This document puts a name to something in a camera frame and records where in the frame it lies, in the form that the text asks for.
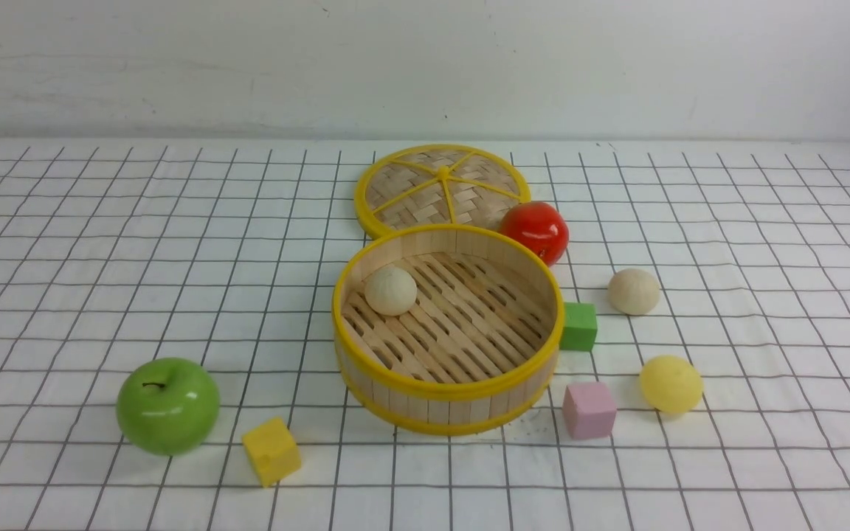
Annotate pink cube block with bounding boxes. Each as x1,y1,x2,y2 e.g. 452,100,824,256
562,382,617,440

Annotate green apple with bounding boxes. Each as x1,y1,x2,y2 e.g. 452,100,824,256
115,357,221,456

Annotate red tomato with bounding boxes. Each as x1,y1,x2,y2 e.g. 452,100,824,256
498,201,570,268

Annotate green cube block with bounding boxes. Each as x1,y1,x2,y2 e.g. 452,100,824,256
559,302,599,353

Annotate white bun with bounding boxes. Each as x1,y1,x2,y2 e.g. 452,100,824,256
607,268,661,316
364,265,418,316

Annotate white grid tablecloth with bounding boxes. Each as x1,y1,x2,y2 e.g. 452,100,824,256
0,140,850,530

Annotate yellow bun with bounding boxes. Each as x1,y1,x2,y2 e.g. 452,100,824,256
638,355,704,416

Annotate yellow cube block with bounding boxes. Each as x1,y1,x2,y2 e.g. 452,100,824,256
241,417,303,488

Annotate bamboo steamer tray yellow rim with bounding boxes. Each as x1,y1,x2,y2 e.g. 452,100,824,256
331,224,566,436

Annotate woven bamboo steamer lid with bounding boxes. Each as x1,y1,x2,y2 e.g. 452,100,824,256
353,144,532,239

